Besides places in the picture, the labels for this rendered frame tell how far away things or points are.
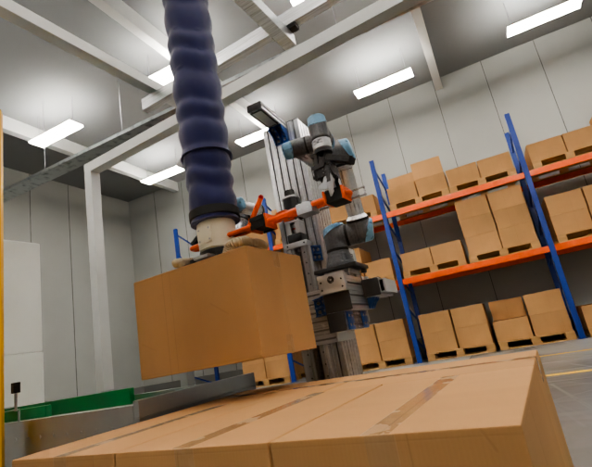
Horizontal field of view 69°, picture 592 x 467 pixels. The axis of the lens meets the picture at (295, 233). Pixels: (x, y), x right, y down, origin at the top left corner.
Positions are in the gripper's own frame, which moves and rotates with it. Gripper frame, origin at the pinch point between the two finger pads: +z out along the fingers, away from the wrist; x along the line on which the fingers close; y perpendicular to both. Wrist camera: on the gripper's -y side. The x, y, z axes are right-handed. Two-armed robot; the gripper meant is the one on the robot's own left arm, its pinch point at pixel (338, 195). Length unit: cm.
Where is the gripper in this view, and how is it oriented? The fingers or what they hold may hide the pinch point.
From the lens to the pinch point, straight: 164.0
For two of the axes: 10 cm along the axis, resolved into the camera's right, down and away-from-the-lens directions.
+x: -5.2, -1.4, -8.4
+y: -8.4, 2.9, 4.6
